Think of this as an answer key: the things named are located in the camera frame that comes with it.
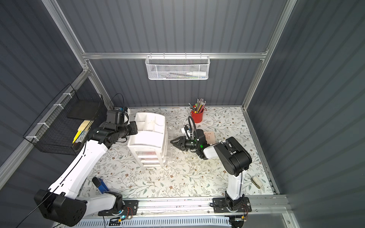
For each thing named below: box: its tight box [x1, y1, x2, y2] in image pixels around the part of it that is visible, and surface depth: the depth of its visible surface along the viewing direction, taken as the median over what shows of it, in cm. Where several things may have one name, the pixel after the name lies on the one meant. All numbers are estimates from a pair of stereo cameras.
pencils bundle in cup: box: [188, 97, 207, 114], surface depth 104 cm
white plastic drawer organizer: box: [127, 112, 168, 168], surface depth 79 cm
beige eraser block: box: [250, 176, 263, 190], surface depth 81 cm
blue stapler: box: [97, 178, 110, 195], surface depth 80 cm
